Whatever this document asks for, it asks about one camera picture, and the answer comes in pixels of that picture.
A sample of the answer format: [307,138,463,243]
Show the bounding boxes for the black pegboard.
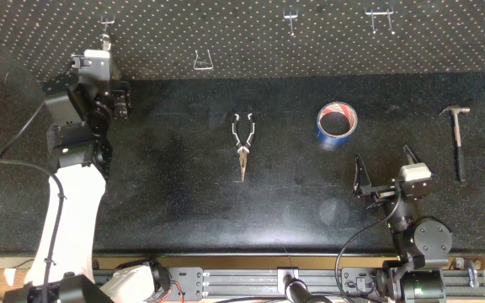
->
[0,0,485,83]

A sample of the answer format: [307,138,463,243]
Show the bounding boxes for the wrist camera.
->
[82,49,112,82]
[397,162,433,183]

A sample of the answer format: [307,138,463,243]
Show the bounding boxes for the wide loop metal hook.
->
[192,48,216,72]

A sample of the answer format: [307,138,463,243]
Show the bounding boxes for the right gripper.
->
[353,145,420,199]

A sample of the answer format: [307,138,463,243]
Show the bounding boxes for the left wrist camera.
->
[82,49,112,82]

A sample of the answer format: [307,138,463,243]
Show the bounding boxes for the hammer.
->
[439,104,472,183]

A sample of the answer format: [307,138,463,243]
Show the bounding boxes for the mounting rail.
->
[93,255,485,303]

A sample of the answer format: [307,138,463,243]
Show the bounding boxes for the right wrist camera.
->
[397,162,433,183]

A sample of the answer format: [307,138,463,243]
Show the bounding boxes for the black and white pliers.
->
[230,112,257,183]

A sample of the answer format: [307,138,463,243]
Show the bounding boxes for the double prong metal hook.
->
[364,7,397,36]

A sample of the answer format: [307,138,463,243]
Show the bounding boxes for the black cable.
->
[0,61,77,199]
[334,191,402,303]

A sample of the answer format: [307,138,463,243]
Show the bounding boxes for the roll of blue tape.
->
[314,100,360,150]

